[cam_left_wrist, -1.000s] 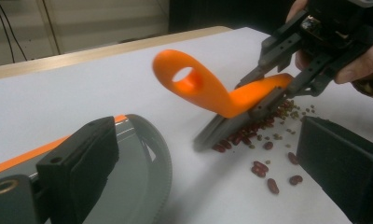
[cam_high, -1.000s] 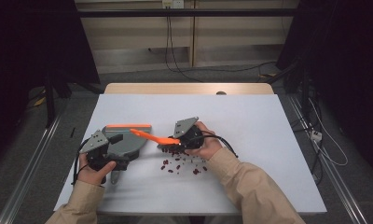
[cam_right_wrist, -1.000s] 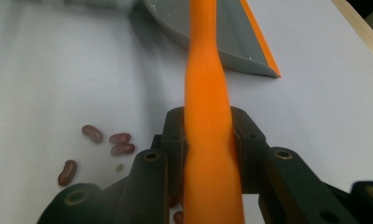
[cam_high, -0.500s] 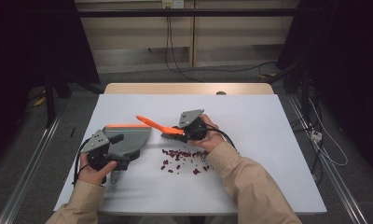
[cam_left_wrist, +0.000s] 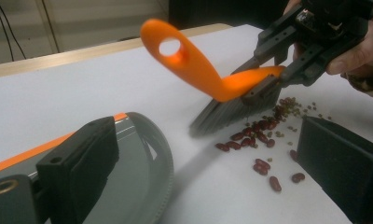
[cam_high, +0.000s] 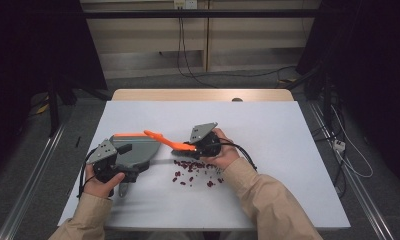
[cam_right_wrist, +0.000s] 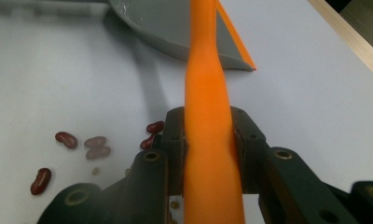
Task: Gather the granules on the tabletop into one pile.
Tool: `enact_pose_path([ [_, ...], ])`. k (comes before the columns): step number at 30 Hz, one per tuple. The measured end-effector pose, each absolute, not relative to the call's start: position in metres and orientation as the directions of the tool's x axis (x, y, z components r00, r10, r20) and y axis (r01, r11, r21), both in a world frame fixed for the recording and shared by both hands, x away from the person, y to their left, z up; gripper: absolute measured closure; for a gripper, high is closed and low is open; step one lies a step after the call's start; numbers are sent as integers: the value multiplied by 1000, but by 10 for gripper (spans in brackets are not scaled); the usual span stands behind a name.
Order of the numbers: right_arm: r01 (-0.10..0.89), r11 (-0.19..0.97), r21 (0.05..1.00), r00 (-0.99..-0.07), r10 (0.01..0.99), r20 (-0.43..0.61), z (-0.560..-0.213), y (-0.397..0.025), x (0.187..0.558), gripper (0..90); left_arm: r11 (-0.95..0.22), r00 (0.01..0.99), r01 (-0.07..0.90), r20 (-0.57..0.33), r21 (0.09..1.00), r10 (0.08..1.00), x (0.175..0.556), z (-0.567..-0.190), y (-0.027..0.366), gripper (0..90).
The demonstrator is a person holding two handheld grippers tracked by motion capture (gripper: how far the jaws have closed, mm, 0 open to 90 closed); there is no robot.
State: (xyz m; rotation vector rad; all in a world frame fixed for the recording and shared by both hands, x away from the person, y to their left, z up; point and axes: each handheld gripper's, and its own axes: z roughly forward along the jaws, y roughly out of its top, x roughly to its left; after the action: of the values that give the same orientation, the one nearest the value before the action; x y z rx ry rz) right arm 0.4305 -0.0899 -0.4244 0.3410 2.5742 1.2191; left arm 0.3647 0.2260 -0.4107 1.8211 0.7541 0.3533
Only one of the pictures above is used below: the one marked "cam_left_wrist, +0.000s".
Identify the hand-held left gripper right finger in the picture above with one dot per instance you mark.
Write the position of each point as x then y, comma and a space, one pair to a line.
346, 168

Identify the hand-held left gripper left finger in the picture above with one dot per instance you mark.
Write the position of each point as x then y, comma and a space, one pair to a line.
79, 168

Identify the grey dustpan with orange edge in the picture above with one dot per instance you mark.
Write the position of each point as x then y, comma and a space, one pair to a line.
128, 174

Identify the scatter of small green beans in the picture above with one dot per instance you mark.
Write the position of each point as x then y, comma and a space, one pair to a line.
279, 134

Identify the scatter of red kidney beans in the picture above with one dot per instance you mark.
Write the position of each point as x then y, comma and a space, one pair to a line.
262, 127

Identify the orange brush with grey bristles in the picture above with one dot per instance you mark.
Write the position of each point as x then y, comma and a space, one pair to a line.
200, 71

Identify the white table mat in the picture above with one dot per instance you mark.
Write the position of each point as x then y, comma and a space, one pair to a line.
66, 99

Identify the wooden table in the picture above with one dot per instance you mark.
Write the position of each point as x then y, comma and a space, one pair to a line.
82, 54

